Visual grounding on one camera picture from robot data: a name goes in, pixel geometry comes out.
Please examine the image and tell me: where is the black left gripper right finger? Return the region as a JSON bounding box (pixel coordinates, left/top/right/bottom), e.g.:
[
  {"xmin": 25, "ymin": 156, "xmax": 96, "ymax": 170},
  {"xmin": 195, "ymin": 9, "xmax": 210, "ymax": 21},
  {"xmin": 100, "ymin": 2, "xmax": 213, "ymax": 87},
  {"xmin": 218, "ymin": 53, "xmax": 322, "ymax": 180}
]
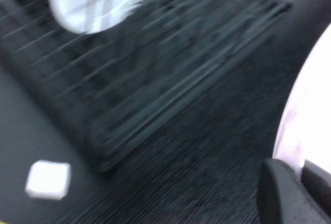
[{"xmin": 303, "ymin": 158, "xmax": 331, "ymax": 224}]

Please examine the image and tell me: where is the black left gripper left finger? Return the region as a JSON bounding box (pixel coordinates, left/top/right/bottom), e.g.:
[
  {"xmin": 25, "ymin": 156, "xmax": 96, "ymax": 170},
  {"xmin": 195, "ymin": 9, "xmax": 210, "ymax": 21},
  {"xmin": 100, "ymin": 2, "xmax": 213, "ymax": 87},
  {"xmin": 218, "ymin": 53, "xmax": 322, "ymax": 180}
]
[{"xmin": 258, "ymin": 158, "xmax": 315, "ymax": 224}]

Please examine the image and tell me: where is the pale pink round plate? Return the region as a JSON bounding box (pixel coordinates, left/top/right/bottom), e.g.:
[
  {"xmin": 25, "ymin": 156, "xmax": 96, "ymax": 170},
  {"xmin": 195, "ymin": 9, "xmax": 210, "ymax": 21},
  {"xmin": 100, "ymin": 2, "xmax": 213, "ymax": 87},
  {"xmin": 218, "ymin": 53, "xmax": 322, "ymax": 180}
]
[{"xmin": 273, "ymin": 23, "xmax": 331, "ymax": 171}]

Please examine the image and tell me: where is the white foam cube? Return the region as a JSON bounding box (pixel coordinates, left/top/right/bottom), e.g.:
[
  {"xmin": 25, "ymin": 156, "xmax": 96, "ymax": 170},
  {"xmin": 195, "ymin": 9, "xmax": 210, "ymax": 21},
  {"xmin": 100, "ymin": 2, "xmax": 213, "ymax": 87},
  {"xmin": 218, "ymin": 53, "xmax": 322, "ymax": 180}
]
[{"xmin": 24, "ymin": 159, "xmax": 72, "ymax": 200}]

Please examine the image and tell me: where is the black wire dish rack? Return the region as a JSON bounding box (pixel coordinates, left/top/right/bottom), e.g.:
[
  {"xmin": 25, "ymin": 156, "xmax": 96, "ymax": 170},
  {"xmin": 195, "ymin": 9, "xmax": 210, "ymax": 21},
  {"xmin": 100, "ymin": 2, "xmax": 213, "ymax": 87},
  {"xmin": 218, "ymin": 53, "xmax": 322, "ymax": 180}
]
[{"xmin": 0, "ymin": 0, "xmax": 294, "ymax": 174}]

